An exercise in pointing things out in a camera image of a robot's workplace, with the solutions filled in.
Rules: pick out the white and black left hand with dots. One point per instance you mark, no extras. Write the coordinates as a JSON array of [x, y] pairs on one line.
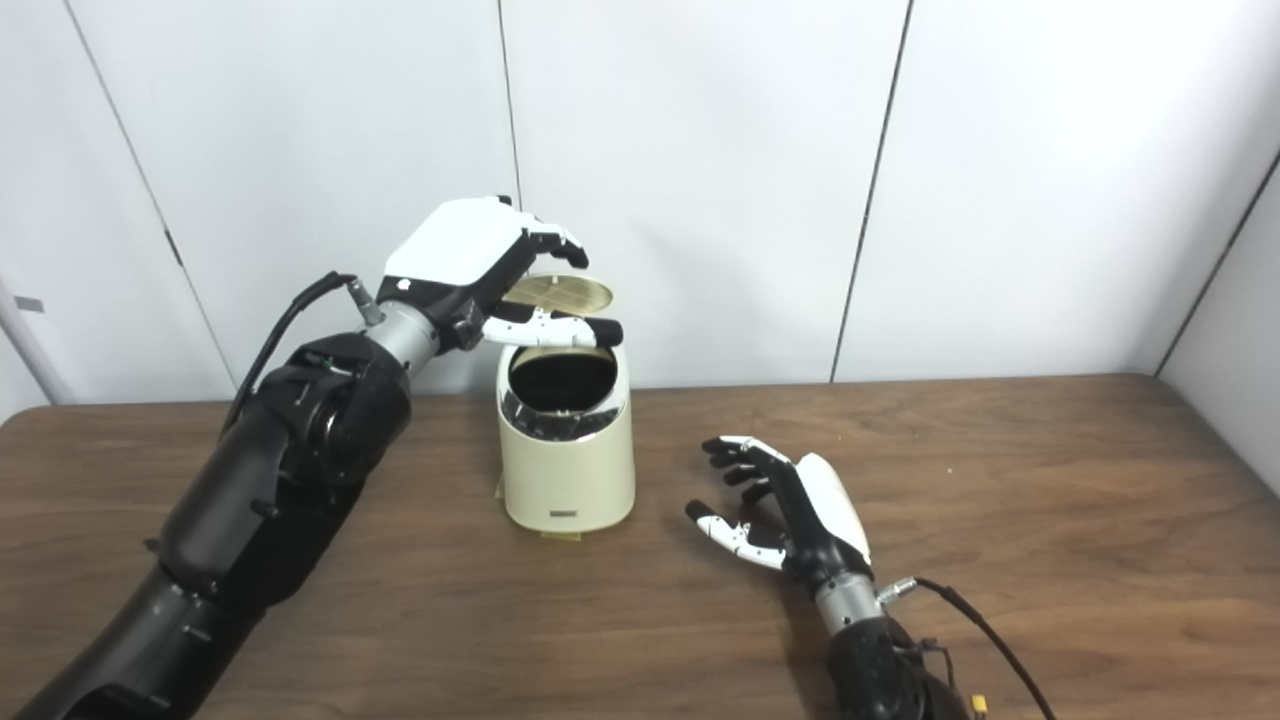
[[455, 245]]

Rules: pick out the white and black right hand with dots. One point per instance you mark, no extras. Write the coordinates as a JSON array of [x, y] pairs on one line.
[[825, 510]]

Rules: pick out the round cream bin lid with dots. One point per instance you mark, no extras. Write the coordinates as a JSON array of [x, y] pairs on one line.
[[567, 292]]

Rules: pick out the cream-colored bin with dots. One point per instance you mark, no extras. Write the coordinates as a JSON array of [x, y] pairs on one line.
[[567, 475]]

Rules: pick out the yellow tape piece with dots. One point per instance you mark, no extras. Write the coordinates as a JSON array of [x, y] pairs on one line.
[[561, 536]]

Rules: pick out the black wall panel hinge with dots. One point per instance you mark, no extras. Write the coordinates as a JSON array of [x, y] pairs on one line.
[[172, 247]]

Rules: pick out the grey wall tag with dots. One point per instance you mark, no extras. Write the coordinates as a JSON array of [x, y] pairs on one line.
[[29, 304]]

